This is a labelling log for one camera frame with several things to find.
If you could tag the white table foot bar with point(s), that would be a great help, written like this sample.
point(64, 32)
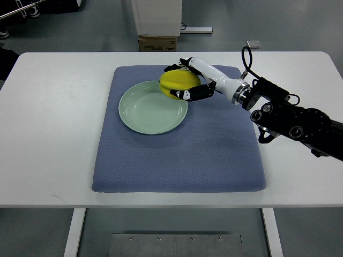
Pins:
point(197, 30)

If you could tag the blue quilted mat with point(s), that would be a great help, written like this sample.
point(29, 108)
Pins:
point(214, 149)

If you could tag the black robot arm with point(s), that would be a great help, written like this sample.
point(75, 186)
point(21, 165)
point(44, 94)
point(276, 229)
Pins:
point(309, 126)

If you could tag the yellow starfruit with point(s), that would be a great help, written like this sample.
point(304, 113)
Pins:
point(175, 84)

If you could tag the light green plate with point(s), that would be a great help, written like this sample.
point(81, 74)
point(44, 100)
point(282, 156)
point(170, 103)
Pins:
point(144, 108)

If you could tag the left white table leg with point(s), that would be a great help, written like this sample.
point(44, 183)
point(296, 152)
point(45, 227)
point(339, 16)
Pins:
point(75, 231)

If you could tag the right white table leg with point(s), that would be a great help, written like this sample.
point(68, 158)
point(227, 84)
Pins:
point(272, 233)

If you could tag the reacher grabber tool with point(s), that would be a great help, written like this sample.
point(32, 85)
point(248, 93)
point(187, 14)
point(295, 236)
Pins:
point(21, 9)

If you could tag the cardboard box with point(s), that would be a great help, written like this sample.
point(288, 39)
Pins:
point(157, 44)

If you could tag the small grey floor plate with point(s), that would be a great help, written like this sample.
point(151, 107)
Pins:
point(253, 44)

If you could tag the white table leg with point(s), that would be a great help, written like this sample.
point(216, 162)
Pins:
point(75, 231)
point(272, 233)

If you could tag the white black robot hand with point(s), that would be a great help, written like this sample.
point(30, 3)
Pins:
point(212, 80)

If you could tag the metal floor plate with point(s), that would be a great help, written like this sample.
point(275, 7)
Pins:
point(175, 245)

